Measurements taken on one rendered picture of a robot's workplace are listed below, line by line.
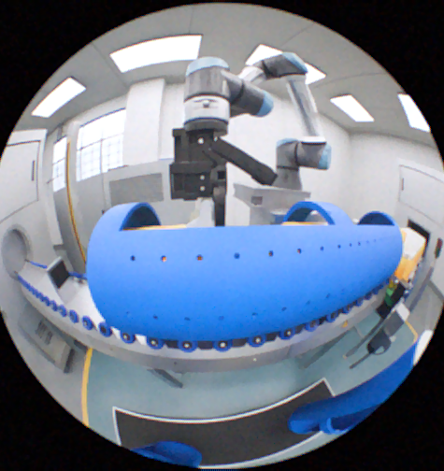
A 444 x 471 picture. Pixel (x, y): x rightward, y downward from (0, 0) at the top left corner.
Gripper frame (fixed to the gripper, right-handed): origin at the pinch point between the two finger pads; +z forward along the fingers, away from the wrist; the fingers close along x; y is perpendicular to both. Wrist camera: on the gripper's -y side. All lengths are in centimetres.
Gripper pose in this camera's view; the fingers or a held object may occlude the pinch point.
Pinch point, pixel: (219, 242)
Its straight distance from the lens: 27.9
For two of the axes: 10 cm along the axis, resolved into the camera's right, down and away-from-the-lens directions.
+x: 0.9, 4.0, -9.1
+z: 0.0, 9.2, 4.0
